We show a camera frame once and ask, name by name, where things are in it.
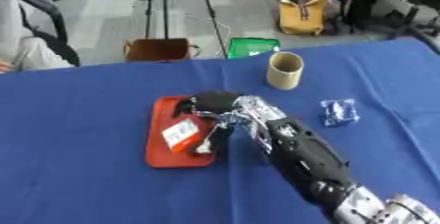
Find white and orange packet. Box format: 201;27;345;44
159;118;203;154

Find brown cardboard box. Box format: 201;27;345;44
122;37;194;63

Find person's hand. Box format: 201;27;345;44
0;58;18;74

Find blue and white plastic packet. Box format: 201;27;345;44
317;97;363;128

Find person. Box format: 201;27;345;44
0;0;78;74

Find green box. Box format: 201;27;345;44
227;37;284;60

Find orange flat tray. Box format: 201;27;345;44
142;95;227;169

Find tan cardboard tube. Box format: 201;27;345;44
264;51;306;91

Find yellow bag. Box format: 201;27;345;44
276;0;330;36

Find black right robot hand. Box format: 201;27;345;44
175;89;245;155

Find black tripod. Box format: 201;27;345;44
140;0;231;60

